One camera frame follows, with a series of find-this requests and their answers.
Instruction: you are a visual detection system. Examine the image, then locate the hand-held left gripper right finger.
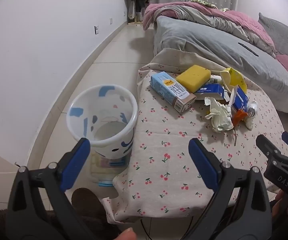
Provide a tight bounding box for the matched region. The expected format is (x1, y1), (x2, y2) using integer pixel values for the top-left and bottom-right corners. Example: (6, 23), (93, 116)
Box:
(184, 137), (273, 240)

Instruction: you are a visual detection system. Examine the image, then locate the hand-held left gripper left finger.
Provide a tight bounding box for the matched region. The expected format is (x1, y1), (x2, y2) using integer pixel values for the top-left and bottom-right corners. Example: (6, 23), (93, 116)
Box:
(5, 137), (97, 240)

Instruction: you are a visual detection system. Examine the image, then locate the white plastic wrapper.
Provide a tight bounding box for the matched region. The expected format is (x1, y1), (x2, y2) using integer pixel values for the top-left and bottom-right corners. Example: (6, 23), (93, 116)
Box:
(204, 97), (235, 132)

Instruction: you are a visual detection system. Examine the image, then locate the blue white packet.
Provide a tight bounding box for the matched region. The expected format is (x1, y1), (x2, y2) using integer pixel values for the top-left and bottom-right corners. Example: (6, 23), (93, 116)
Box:
(228, 85), (250, 112)

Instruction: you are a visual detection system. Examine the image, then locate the white blue print trash bin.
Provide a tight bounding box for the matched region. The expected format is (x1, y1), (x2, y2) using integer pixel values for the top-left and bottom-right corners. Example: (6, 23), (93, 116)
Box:
(66, 84), (139, 161)

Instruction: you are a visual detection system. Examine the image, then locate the blue cardboard box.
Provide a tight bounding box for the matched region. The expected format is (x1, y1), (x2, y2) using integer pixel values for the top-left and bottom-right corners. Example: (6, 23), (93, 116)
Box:
(194, 83), (231, 103)

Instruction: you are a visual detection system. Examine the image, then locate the yellow snack wrapper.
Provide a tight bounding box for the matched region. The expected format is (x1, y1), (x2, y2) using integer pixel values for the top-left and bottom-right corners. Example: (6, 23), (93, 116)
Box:
(220, 67), (248, 94)

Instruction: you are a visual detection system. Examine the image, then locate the blue milk carton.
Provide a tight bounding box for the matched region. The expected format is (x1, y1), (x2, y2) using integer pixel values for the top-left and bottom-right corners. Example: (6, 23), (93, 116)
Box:
(150, 71), (197, 113)

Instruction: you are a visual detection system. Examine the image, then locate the yellow sponge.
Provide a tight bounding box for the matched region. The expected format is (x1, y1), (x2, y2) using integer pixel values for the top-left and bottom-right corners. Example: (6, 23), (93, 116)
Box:
(176, 64), (211, 93)

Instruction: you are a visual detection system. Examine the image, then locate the person's left hand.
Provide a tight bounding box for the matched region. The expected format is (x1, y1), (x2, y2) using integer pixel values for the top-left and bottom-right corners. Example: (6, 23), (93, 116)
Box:
(118, 227), (137, 240)

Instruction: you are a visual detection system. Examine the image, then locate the clear plastic storage box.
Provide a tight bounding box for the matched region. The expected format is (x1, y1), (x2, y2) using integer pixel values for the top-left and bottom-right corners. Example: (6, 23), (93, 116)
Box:
(90, 152), (132, 187)

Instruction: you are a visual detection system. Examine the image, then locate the cherry print tablecloth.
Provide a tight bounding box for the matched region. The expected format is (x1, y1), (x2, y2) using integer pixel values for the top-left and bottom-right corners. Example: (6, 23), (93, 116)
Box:
(101, 47), (288, 224)

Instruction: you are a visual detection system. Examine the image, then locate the dark brown fleece clothing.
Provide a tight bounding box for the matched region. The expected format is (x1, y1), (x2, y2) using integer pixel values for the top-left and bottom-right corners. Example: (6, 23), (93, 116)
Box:
(0, 187), (121, 240)

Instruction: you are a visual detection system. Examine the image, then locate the grey pillow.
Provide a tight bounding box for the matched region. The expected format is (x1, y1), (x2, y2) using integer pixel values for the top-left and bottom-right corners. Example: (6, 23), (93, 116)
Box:
(258, 12), (288, 65)

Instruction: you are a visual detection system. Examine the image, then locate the grey blanket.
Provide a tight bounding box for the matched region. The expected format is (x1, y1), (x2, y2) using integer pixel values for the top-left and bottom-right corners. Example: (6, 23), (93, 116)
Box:
(153, 15), (288, 115)

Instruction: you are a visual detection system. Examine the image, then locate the pink beige quilt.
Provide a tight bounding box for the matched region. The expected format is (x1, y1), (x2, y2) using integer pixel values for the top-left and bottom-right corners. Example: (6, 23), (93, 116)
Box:
(143, 1), (276, 58)

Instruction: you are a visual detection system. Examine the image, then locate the yellow floral fabric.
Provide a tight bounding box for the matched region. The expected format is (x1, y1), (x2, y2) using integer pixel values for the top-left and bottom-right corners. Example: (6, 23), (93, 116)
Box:
(191, 0), (231, 12)

